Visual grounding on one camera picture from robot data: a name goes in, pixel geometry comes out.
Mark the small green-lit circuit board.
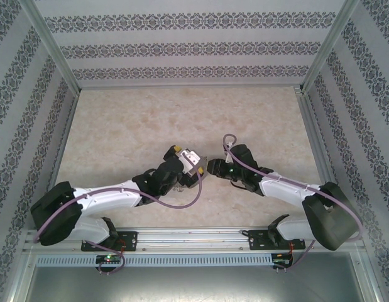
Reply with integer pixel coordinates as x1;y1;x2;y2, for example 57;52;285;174
96;254;123;264
272;252;294;267

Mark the grey sheet metal tray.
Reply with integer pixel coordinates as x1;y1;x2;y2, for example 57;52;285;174
10;251;382;302

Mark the long aluminium mounting rail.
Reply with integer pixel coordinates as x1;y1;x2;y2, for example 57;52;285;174
23;228;370;252

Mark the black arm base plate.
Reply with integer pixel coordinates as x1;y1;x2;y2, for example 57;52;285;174
248;229;307;252
80;231;139;252

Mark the aluminium side rail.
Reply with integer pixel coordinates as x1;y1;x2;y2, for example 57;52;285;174
294;87;338;189
35;89;82;230

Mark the grey slotted cable duct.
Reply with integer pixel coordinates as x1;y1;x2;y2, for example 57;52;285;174
35;254;274;268

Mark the aluminium frame post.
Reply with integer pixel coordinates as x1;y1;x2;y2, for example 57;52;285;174
299;0;362;94
18;0;82;94

